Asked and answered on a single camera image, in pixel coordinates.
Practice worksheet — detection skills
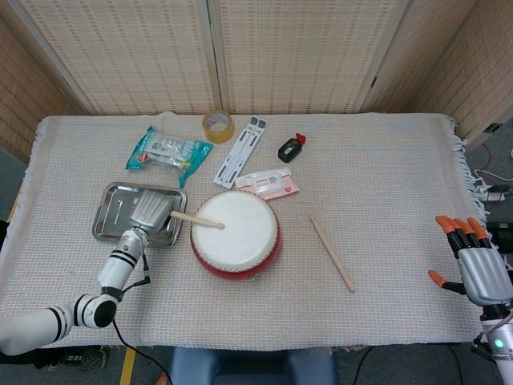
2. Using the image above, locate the right silver orange-tipped robot hand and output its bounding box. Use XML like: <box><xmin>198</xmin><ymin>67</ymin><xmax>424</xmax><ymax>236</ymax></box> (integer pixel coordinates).
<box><xmin>427</xmin><ymin>215</ymin><xmax>513</xmax><ymax>308</ymax></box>

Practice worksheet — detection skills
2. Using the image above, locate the left silver black-fingered robot hand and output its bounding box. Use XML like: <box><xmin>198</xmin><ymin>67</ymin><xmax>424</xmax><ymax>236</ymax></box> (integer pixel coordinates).
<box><xmin>128</xmin><ymin>189</ymin><xmax>174</xmax><ymax>237</ymax></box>

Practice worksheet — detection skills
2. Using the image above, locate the wooden drumstick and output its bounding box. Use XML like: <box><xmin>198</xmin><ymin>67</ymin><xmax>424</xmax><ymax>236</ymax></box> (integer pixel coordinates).
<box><xmin>170</xmin><ymin>211</ymin><xmax>226</xmax><ymax>230</ymax></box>
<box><xmin>309</xmin><ymin>216</ymin><xmax>357</xmax><ymax>294</ymax></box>

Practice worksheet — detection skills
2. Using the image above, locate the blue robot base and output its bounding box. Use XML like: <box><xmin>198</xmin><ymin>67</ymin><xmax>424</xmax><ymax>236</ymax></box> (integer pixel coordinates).
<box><xmin>167</xmin><ymin>345</ymin><xmax>340</xmax><ymax>385</ymax></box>

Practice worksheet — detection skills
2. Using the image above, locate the stainless steel tray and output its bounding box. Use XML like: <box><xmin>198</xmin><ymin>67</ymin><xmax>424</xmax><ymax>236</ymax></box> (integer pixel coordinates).
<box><xmin>91</xmin><ymin>181</ymin><xmax>188</xmax><ymax>249</ymax></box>

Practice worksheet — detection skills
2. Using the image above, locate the red drum with white skin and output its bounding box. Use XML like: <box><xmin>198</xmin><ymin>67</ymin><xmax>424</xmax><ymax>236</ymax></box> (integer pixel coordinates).
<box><xmin>189</xmin><ymin>190</ymin><xmax>283</xmax><ymax>282</ymax></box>

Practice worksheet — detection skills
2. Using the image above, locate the teal snack packet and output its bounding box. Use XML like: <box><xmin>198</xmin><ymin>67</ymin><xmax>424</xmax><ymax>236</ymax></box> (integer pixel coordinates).
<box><xmin>125</xmin><ymin>125</ymin><xmax>214</xmax><ymax>189</ymax></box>

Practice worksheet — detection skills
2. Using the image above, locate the white power strip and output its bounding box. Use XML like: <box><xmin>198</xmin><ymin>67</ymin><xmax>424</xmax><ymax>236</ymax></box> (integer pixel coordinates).
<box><xmin>479</xmin><ymin>184</ymin><xmax>508</xmax><ymax>203</ymax></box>

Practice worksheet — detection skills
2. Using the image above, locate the white folding stand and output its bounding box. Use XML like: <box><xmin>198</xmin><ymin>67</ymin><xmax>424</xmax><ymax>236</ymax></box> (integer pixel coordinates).
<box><xmin>212</xmin><ymin>115</ymin><xmax>267</xmax><ymax>189</ymax></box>

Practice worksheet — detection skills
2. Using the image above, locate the yellowish packing tape roll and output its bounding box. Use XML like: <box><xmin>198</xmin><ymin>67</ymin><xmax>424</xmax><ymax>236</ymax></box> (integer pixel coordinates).
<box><xmin>201</xmin><ymin>108</ymin><xmax>236</xmax><ymax>144</ymax></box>

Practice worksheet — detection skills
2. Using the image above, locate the pink wet wipes pack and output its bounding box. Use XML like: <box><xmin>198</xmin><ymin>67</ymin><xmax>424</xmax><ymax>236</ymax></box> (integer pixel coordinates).
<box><xmin>233</xmin><ymin>167</ymin><xmax>301</xmax><ymax>201</ymax></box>

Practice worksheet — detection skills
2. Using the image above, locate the white woven tablecloth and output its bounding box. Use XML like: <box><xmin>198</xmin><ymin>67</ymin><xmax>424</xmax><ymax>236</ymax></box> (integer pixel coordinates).
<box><xmin>0</xmin><ymin>111</ymin><xmax>492</xmax><ymax>349</ymax></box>

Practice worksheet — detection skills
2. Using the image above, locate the black bottle with red cap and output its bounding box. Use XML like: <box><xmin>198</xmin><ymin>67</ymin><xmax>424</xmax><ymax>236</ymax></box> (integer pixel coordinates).
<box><xmin>277</xmin><ymin>132</ymin><xmax>308</xmax><ymax>164</ymax></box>

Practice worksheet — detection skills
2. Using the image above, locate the bamboo folding screen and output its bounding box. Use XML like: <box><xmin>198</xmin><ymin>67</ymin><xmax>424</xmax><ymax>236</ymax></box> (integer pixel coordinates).
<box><xmin>0</xmin><ymin>0</ymin><xmax>513</xmax><ymax>153</ymax></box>

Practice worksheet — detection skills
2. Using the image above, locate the black shoe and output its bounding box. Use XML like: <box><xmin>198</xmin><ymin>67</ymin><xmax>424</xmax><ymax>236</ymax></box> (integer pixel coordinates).
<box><xmin>47</xmin><ymin>346</ymin><xmax>111</xmax><ymax>370</ymax></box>

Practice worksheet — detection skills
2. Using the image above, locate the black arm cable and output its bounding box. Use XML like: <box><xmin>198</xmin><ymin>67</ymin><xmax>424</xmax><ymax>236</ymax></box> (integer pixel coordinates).
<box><xmin>111</xmin><ymin>252</ymin><xmax>173</xmax><ymax>385</ymax></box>

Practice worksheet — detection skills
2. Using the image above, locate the red cable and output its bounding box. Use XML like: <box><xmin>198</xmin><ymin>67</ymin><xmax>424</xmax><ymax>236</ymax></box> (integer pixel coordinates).
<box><xmin>479</xmin><ymin>142</ymin><xmax>497</xmax><ymax>173</ymax></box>

